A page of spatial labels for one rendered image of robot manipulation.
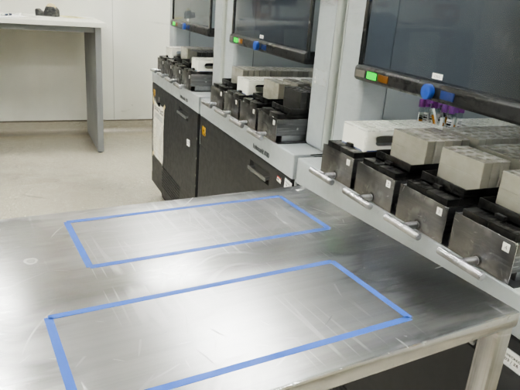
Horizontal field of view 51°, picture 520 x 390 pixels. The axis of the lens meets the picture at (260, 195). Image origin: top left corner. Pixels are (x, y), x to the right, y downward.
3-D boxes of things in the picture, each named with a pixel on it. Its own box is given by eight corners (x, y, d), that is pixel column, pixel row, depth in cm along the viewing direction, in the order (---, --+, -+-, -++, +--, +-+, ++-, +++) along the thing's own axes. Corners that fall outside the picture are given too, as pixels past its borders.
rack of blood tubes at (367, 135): (436, 141, 145) (440, 118, 143) (463, 152, 136) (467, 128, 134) (340, 145, 133) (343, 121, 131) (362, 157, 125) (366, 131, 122)
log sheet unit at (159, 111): (152, 155, 307) (152, 92, 295) (164, 170, 284) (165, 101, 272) (148, 155, 306) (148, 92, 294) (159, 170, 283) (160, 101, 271)
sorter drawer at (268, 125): (430, 127, 197) (435, 102, 194) (457, 136, 185) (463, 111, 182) (243, 132, 168) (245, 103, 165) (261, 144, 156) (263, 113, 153)
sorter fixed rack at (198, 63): (252, 72, 252) (254, 58, 250) (261, 75, 244) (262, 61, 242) (190, 71, 241) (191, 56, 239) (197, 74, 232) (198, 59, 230)
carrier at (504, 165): (504, 193, 101) (512, 162, 99) (496, 193, 100) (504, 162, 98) (460, 173, 111) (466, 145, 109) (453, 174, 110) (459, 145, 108)
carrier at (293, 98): (306, 113, 160) (308, 92, 158) (299, 113, 159) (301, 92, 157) (288, 105, 170) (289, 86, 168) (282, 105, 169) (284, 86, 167)
